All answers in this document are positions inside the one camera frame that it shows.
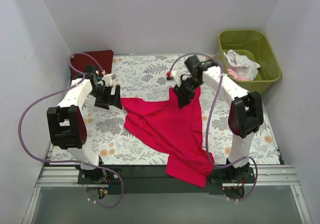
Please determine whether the floral patterned table mat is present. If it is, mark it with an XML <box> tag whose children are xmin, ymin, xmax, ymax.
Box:
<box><xmin>49</xmin><ymin>55</ymin><xmax>280</xmax><ymax>166</ymax></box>

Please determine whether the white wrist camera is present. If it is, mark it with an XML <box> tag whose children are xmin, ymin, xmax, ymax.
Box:
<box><xmin>166</xmin><ymin>70</ymin><xmax>185</xmax><ymax>87</ymax></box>
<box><xmin>98</xmin><ymin>70</ymin><xmax>116</xmax><ymax>87</ymax></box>

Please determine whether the white cloth in bin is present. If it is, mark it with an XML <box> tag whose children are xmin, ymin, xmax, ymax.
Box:
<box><xmin>223</xmin><ymin>50</ymin><xmax>261</xmax><ymax>81</ymax></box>

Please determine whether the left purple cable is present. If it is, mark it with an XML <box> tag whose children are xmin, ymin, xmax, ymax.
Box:
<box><xmin>17</xmin><ymin>52</ymin><xmax>125</xmax><ymax>209</ymax></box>

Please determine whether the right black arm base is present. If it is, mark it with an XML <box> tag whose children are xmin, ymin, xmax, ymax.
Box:
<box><xmin>207</xmin><ymin>163</ymin><xmax>255</xmax><ymax>184</ymax></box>

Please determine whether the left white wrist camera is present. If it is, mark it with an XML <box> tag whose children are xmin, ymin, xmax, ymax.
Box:
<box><xmin>98</xmin><ymin>70</ymin><xmax>116</xmax><ymax>87</ymax></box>

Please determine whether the pink cloth in bin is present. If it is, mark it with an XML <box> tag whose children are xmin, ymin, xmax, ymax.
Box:
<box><xmin>227</xmin><ymin>69</ymin><xmax>250</xmax><ymax>81</ymax></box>

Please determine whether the aluminium frame rail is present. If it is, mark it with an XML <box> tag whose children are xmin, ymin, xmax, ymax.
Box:
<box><xmin>23</xmin><ymin>165</ymin><xmax>312</xmax><ymax>223</ymax></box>

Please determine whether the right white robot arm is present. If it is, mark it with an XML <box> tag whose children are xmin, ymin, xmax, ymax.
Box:
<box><xmin>166</xmin><ymin>53</ymin><xmax>264</xmax><ymax>183</ymax></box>

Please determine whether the folded dark red t-shirt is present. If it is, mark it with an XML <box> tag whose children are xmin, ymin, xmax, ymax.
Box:
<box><xmin>70</xmin><ymin>50</ymin><xmax>114</xmax><ymax>74</ymax></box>

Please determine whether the purple cable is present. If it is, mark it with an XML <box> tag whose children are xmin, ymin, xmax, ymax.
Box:
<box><xmin>167</xmin><ymin>52</ymin><xmax>259</xmax><ymax>202</ymax></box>
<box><xmin>17</xmin><ymin>52</ymin><xmax>125</xmax><ymax>209</ymax></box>

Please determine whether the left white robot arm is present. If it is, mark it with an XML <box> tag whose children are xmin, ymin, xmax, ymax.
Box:
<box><xmin>46</xmin><ymin>66</ymin><xmax>122</xmax><ymax>184</ymax></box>

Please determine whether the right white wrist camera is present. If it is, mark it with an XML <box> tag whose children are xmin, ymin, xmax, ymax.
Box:
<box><xmin>166</xmin><ymin>70</ymin><xmax>185</xmax><ymax>87</ymax></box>

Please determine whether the olive green plastic bin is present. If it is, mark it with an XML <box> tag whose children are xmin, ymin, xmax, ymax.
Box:
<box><xmin>218</xmin><ymin>30</ymin><xmax>282</xmax><ymax>94</ymax></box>

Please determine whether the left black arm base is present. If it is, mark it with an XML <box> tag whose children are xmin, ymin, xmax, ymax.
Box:
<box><xmin>75</xmin><ymin>166</ymin><xmax>120</xmax><ymax>184</ymax></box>

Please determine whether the bright red t-shirt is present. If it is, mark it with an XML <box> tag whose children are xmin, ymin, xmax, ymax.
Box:
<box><xmin>121</xmin><ymin>88</ymin><xmax>215</xmax><ymax>188</ymax></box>

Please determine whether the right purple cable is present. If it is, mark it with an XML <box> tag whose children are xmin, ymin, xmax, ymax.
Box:
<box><xmin>167</xmin><ymin>52</ymin><xmax>259</xmax><ymax>202</ymax></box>

